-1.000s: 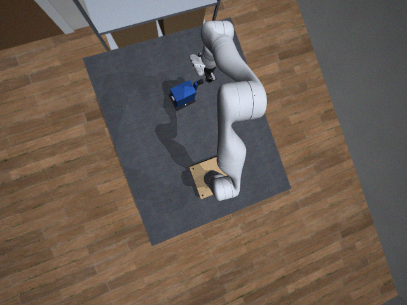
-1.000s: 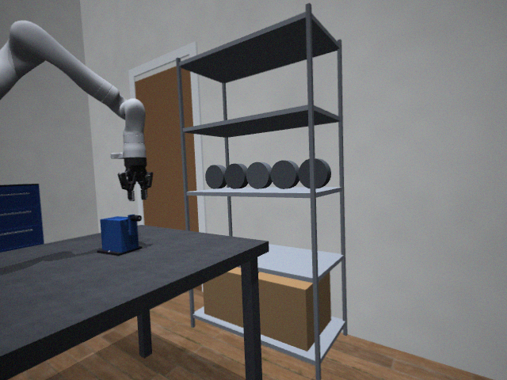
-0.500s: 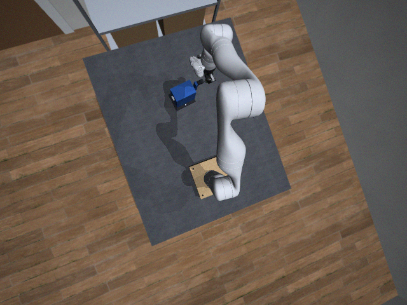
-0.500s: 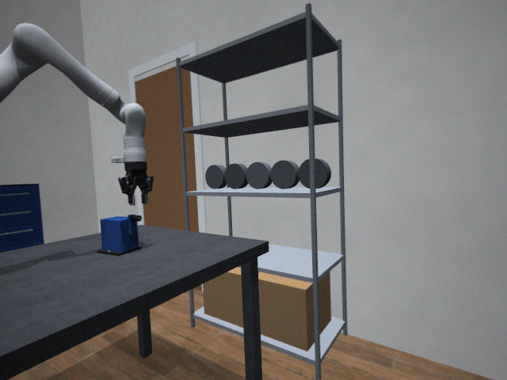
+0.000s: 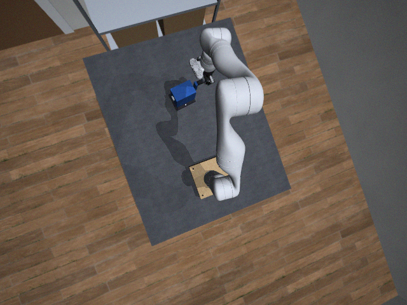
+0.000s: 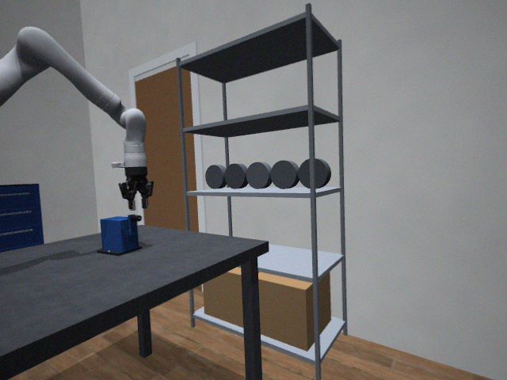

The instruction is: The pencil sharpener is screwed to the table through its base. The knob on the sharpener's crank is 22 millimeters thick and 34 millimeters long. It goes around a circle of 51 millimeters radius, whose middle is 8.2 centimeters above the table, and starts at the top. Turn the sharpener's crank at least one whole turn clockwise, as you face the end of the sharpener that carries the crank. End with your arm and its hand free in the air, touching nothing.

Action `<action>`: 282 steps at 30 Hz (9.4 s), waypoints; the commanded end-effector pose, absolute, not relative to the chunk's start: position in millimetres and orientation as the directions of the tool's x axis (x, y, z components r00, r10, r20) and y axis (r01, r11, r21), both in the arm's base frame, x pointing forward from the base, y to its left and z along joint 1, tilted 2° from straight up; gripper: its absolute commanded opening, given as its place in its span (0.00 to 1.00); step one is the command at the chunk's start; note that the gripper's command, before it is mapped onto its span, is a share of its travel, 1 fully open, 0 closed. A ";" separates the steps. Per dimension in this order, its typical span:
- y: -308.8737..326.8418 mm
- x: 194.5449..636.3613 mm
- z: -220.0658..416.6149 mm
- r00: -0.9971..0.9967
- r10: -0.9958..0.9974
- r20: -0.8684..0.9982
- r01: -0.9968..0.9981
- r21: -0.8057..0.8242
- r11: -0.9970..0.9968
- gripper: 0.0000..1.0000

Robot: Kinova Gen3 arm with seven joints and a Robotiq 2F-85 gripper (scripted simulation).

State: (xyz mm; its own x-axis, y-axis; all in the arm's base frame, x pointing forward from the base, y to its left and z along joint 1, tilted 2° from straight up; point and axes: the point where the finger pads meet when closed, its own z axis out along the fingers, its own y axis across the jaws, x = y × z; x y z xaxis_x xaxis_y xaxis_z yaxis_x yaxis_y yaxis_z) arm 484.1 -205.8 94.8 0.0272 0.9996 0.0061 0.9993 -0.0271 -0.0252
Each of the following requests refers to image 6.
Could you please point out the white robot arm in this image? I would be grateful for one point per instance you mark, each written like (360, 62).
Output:
(36, 51)

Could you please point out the blue block with side handle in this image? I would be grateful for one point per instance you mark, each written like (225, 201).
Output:
(114, 235)

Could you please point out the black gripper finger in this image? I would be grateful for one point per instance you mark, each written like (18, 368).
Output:
(128, 194)
(144, 192)

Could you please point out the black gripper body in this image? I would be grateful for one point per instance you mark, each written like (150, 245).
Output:
(132, 174)

